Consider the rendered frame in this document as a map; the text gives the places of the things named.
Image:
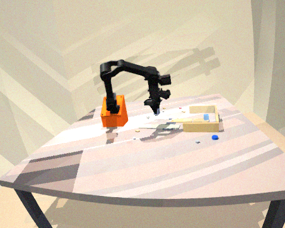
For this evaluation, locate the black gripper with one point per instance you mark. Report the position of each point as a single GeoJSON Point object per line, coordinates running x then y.
{"type": "Point", "coordinates": [154, 101]}

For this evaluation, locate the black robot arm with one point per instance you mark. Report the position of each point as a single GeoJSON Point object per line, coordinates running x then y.
{"type": "Point", "coordinates": [149, 73]}

